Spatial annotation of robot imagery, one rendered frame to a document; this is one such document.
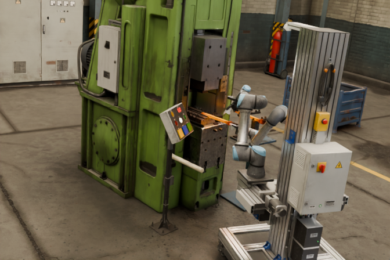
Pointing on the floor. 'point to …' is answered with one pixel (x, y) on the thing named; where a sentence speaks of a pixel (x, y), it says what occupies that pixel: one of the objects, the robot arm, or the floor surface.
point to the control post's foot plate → (163, 227)
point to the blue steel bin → (345, 111)
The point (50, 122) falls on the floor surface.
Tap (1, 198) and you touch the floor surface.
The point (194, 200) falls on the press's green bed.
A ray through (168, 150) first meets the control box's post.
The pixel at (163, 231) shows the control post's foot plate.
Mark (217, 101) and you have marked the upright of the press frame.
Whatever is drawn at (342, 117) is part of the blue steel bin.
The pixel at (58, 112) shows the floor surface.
